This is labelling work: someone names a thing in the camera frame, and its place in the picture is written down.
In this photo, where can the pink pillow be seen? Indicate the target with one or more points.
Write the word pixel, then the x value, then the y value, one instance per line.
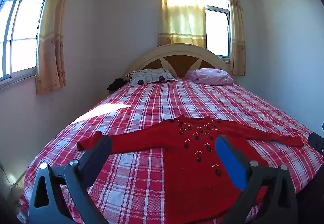
pixel 210 77

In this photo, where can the short yellow curtain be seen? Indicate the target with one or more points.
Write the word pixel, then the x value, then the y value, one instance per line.
pixel 181 16

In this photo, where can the large sliding window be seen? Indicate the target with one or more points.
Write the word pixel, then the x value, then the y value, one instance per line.
pixel 22 36

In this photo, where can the dark cloth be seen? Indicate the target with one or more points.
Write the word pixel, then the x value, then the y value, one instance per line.
pixel 117 84

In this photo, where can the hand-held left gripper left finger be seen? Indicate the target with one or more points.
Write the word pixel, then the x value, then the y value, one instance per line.
pixel 101 149

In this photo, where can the small window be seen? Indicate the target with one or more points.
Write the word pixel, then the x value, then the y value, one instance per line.
pixel 217 29

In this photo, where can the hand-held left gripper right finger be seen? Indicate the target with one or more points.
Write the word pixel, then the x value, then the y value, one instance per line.
pixel 227 158

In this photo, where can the red knit sweater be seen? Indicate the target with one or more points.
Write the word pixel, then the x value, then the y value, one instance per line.
pixel 187 175

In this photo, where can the red plaid bed sheet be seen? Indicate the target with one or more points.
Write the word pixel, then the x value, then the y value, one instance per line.
pixel 151 102

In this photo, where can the cream wooden headboard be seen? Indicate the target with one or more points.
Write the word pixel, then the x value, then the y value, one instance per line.
pixel 177 51

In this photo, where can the white patterned pillow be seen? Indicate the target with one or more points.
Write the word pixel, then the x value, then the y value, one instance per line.
pixel 151 77

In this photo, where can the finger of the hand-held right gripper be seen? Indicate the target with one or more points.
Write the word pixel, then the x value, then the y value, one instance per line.
pixel 316 141

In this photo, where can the long yellow curtain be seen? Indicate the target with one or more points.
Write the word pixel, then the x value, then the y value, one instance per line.
pixel 53 36

